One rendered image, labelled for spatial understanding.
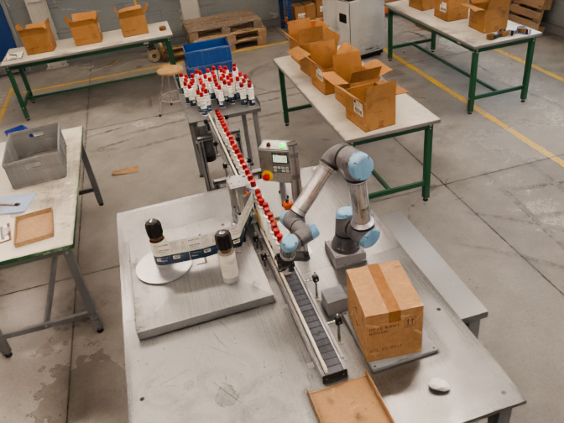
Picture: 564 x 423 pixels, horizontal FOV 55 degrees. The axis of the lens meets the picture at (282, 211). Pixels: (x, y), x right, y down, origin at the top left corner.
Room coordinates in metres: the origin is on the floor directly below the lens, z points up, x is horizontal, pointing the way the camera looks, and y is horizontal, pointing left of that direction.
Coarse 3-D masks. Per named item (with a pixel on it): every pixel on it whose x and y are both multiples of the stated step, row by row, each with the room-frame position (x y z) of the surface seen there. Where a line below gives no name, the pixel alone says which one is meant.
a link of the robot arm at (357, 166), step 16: (336, 160) 2.15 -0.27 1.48; (352, 160) 2.07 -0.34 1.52; (368, 160) 2.08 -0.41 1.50; (352, 176) 2.05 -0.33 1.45; (368, 176) 2.06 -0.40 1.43; (352, 192) 2.10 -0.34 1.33; (352, 208) 2.12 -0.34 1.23; (368, 208) 2.11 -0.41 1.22; (352, 224) 2.13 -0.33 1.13; (368, 224) 2.10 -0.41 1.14; (368, 240) 2.08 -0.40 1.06
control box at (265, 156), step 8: (264, 144) 2.41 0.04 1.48; (272, 144) 2.40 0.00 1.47; (264, 152) 2.37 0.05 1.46; (272, 152) 2.35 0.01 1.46; (280, 152) 2.34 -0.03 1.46; (288, 152) 2.32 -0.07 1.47; (264, 160) 2.37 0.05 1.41; (288, 160) 2.32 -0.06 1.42; (264, 168) 2.37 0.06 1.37; (272, 168) 2.36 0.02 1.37; (272, 176) 2.36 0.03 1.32; (280, 176) 2.34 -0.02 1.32; (288, 176) 2.33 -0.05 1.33
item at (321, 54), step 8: (328, 40) 5.02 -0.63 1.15; (312, 48) 4.97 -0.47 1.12; (320, 48) 4.99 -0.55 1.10; (328, 48) 5.01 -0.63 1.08; (344, 48) 4.95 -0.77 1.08; (352, 48) 4.83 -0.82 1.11; (312, 56) 4.96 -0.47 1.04; (320, 56) 4.98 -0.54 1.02; (328, 56) 5.00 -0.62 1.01; (312, 64) 4.89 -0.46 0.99; (320, 64) 4.98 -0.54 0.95; (328, 64) 5.00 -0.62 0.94; (312, 72) 4.91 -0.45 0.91; (320, 72) 4.72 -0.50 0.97; (312, 80) 4.93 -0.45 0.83; (320, 80) 4.74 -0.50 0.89; (320, 88) 4.75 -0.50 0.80; (328, 88) 4.64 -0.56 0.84
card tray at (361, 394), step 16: (336, 384) 1.44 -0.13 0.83; (352, 384) 1.43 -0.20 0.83; (368, 384) 1.42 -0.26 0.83; (320, 400) 1.37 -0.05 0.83; (336, 400) 1.36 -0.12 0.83; (352, 400) 1.35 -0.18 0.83; (368, 400) 1.34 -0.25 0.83; (320, 416) 1.30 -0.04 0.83; (336, 416) 1.29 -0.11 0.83; (352, 416) 1.28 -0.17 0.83; (368, 416) 1.27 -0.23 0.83; (384, 416) 1.26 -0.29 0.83
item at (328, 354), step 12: (288, 276) 2.10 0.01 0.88; (300, 288) 2.00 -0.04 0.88; (300, 300) 1.91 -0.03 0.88; (312, 312) 1.82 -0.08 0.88; (312, 324) 1.75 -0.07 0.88; (312, 336) 1.68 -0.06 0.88; (324, 336) 1.67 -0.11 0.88; (324, 348) 1.60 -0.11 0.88; (324, 360) 1.54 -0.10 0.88; (336, 360) 1.53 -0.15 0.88; (324, 372) 1.47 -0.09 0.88; (336, 372) 1.47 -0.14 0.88
